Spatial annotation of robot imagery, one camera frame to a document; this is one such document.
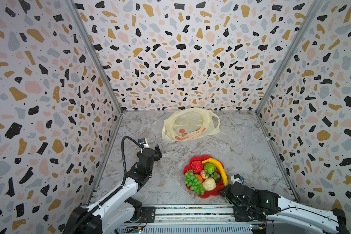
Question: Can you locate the yellow toy banana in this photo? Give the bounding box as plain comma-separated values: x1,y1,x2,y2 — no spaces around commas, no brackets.
202,158,228,187

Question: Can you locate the cream white toy fruit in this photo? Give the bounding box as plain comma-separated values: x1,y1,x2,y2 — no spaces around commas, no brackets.
202,177,217,191

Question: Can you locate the green toy grape bunch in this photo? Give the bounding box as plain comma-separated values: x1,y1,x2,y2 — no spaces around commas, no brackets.
185,171,206,195

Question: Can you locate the red flower-shaped plate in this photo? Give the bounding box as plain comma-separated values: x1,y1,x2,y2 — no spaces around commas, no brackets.
183,155,228,199

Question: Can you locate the green wrinkled toy fruit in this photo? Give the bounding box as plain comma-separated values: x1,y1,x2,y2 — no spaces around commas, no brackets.
204,163,216,175

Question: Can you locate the red toy fruit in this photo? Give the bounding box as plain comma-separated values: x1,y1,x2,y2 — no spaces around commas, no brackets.
191,161,204,174

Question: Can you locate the yellow plastic fruit-print bag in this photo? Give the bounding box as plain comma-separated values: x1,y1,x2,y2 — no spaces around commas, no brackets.
162,108,220,142

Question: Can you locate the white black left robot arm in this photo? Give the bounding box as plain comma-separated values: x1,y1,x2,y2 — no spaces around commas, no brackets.
63,145,162,234

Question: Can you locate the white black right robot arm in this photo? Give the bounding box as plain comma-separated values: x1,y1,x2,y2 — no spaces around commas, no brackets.
217,182,349,234

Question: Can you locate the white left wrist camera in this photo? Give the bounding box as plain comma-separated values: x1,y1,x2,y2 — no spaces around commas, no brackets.
138,138,150,148

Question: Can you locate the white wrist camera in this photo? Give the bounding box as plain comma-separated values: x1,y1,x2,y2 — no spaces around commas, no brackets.
138,138,150,148
230,174,245,184

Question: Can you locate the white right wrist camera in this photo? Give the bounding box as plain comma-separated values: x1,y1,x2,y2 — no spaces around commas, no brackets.
230,174,245,184

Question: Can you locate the black corrugated left cable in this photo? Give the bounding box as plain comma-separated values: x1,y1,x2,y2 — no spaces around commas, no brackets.
67,136,144,234

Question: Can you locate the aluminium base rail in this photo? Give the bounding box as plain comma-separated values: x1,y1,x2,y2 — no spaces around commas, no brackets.
113,204,311,234

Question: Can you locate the aluminium left corner post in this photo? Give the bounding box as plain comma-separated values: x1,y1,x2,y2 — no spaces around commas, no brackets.
65,0,123,116

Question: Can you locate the aluminium corner post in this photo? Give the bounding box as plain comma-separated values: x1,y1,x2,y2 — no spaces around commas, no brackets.
65,0,123,116
255,0,322,115

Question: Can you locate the aluminium right corner post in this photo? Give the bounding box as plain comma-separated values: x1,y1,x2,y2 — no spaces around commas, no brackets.
255,0,322,115

